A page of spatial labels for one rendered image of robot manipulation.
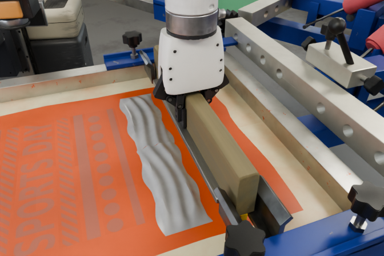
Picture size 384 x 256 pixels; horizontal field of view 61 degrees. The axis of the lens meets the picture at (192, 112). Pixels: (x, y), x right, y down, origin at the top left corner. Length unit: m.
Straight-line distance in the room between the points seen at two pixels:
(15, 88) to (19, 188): 0.28
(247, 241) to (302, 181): 0.24
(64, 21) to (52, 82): 0.73
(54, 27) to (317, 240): 1.31
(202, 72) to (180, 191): 0.19
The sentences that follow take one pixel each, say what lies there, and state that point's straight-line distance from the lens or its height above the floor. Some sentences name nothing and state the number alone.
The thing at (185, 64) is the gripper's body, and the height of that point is 1.12.
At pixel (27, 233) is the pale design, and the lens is 0.53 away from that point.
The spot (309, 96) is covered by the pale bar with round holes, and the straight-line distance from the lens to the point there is 0.65.
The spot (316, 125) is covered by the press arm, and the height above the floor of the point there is 0.92.
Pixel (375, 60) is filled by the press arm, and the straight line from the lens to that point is 0.79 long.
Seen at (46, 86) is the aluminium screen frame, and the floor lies 0.98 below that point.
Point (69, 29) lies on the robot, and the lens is 1.51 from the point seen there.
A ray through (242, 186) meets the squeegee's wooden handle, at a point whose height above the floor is 1.05.
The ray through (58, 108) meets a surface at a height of 0.95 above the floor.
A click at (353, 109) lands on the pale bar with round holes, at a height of 1.04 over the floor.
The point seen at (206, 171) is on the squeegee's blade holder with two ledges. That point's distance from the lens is 0.50.
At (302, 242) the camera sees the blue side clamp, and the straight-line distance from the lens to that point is 0.44.
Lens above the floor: 1.35
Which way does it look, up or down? 36 degrees down
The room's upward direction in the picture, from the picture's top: straight up
